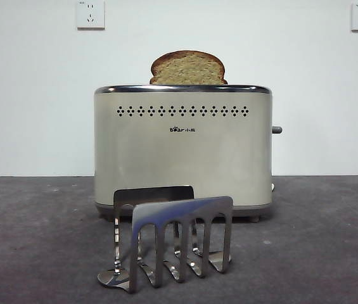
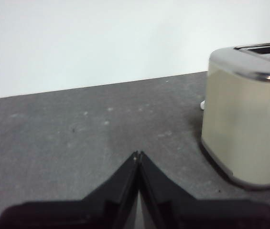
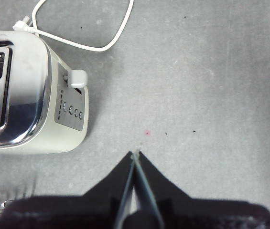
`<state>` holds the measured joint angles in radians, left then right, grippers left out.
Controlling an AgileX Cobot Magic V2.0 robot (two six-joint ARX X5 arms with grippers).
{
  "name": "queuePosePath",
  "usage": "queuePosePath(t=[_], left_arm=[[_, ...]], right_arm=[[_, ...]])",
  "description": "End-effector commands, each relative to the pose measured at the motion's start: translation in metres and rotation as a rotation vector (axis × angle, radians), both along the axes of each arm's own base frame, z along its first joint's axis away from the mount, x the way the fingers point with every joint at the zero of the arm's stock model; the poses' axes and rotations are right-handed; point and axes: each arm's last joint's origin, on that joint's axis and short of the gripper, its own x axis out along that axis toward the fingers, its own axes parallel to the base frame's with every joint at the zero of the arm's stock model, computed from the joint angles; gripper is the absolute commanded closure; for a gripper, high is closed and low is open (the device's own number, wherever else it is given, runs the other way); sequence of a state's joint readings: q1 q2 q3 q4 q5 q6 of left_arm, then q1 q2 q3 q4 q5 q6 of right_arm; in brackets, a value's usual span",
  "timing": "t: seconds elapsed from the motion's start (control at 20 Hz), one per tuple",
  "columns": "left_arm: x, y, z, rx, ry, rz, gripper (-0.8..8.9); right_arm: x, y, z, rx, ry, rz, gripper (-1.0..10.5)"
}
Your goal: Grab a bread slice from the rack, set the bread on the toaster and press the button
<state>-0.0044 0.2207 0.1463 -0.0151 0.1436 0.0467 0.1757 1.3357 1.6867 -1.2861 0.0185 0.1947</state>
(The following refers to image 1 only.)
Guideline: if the cream two-slot toaster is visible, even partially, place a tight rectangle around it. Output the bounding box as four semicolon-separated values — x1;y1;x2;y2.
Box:
93;84;276;223

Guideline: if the brown-crusted bread slice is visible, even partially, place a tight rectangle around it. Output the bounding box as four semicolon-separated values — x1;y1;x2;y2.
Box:
149;51;229;86

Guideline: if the shiny steel toast rack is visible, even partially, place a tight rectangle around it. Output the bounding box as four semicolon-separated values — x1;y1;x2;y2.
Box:
97;185;234;294

